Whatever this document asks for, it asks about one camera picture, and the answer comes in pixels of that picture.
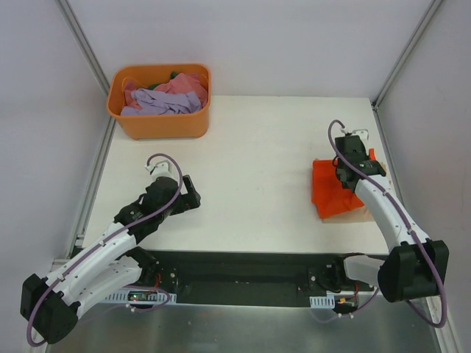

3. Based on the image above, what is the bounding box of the orange t shirt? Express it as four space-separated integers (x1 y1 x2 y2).
311 146 377 221

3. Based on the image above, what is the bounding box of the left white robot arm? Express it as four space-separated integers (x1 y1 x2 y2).
20 175 201 347

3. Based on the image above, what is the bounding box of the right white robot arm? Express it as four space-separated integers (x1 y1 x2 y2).
329 133 449 302

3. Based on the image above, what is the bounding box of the orange plastic laundry basket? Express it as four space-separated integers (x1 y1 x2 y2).
107 63 211 140

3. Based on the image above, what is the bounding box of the folded beige t shirt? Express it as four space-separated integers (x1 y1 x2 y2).
320 161 392 224

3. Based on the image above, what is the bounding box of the lilac t shirt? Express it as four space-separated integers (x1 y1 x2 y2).
121 88 202 116

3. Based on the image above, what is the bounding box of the pink t shirt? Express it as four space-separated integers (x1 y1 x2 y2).
123 73 209 108

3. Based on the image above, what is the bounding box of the green garment in basket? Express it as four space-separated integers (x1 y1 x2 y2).
147 71 179 90

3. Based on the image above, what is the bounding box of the front aluminium rail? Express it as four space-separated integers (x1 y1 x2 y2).
46 257 446 297

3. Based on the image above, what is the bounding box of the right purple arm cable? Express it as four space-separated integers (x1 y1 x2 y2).
311 119 449 329

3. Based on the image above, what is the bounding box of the left white cable duct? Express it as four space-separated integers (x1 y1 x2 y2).
101 288 177 305

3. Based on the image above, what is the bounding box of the white cable duct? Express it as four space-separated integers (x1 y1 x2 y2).
101 288 177 305
309 294 336 310

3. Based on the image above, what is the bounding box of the right white cable duct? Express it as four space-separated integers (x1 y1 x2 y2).
309 294 336 310

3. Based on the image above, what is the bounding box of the right aluminium frame post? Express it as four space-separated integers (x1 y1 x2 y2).
371 0 445 112

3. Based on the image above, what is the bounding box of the aluminium frame post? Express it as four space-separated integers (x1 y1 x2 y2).
54 0 112 97
371 0 445 112

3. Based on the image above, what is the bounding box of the left aluminium frame post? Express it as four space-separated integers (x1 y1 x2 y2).
54 0 112 97

